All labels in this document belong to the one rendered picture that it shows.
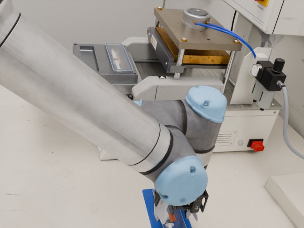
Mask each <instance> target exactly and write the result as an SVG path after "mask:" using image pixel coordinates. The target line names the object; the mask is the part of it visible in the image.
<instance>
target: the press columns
mask: <svg viewBox="0 0 304 228"><path fill-rule="evenodd" d="M159 26H160V22H159V21H158V19H157V18H156V20H155V27H154V28H155V29H156V27H159ZM184 53H185V49H179V52H178V57H177V62H176V63H177V64H178V65H182V63H183V58H184ZM236 53H237V51H231V52H230V55H229V59H228V63H227V66H226V70H225V73H224V76H223V80H222V83H223V84H224V89H223V95H224V93H225V90H226V86H227V83H228V79H229V76H230V73H231V69H232V66H233V62H234V59H235V56H236ZM179 78H180V73H174V79H176V80H178V79H179Z"/></svg>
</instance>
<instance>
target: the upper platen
mask: <svg viewBox="0 0 304 228"><path fill-rule="evenodd" d="M156 31H157V32H158V34H159V35H160V37H161V38H162V40H163V42H164V43H165V44H166V46H167V48H168V49H169V51H170V52H171V54H172V55H173V57H174V62H177V57H178V52H179V49H178V48H177V46H176V45H175V44H174V42H173V41H172V39H171V38H170V36H169V35H168V33H167V32H166V31H165V29H164V28H160V27H156ZM228 59H229V54H228V53H227V52H226V51H225V50H197V49H185V53H184V58H183V64H184V66H185V67H184V68H199V69H226V66H227V63H228Z"/></svg>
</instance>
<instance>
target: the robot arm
mask: <svg viewBox="0 0 304 228"><path fill-rule="evenodd" d="M0 85H2V86H3V87H5V88H6V89H8V90H10V91H11V92H13V93H14V94H16V95H17V96H19V97H21V98H22V99H24V100H25V101H27V102H29V103H30V104H32V105H33V106H35V107H36V108H38V109H40V110H41V111H43V112H44V113H46V114H47V115H49V116H51V117H52V118H54V119H55V120H57V121H58V122H60V123H62V124H63V125H65V126H67V127H68V128H69V129H71V130H73V131H74V132H76V133H77V134H79V135H81V136H82V137H84V138H85V139H87V140H88V141H90V142H92V143H93V144H95V145H96V146H98V147H100V148H101V149H103V150H104V151H106V152H107V153H109V154H110V155H112V156H114V157H115V158H117V159H119V160H120V161H122V162H123V163H125V164H126V165H128V166H129V167H131V168H133V169H134V170H136V171H137V172H139V173H140V174H142V175H143V176H145V177H147V178H148V179H150V180H151V181H152V182H153V183H154V187H155V192H154V215H155V218H156V221H159V220H160V221H161V223H162V224H165V222H166V210H167V208H168V206H169V205H170V206H169V207H170V210H171V214H172V215H174V211H175V209H183V210H182V211H184V212H185V218H186V219H188V218H189V217H190V216H191V214H193V216H194V218H195V220H196V221H198V215H197V213H198V212H199V209H201V212H202V213H203V212H204V209H205V206H206V203H207V200H208V197H209V195H208V193H207V191H206V187H207V184H208V175H207V172H206V169H207V166H208V164H209V162H210V159H211V156H212V153H213V150H214V148H215V144H216V140H217V137H218V134H219V131H220V128H221V125H222V122H223V121H224V116H225V112H226V106H227V99H226V97H225V96H224V95H223V93H222V92H221V91H219V90H217V89H215V88H213V87H210V86H205V85H198V86H196V87H192V88H191V89H190V90H189V91H188V94H187V95H186V97H185V100H147V101H143V100H140V101H132V100H131V99H129V98H128V97H127V96H126V95H125V94H123V93H122V92H121V91H119V90H118V89H117V88H115V87H114V86H113V85H112V84H110V83H109V82H108V81H107V80H106V79H104V78H103V77H102V76H100V75H99V74H98V73H96V72H95V71H94V70H93V69H91V68H90V67H89V66H87V65H86V64H85V63H84V62H83V61H81V60H80V59H79V58H77V57H76V56H75V55H74V54H72V53H71V52H70V51H68V50H67V49H66V48H64V47H63V46H62V45H61V44H60V43H58V42H57V41H56V40H55V39H53V38H52V37H51V36H49V35H48V34H47V33H45V32H44V31H43V30H42V29H40V28H39V27H38V26H37V25H35V24H34V23H33V22H32V21H30V20H29V19H28V18H26V17H25V16H24V15H22V14H21V13H20V12H19V11H18V10H16V9H15V8H14V6H13V2H12V0H0ZM203 198H205V202H204V205H202V199H203Z"/></svg>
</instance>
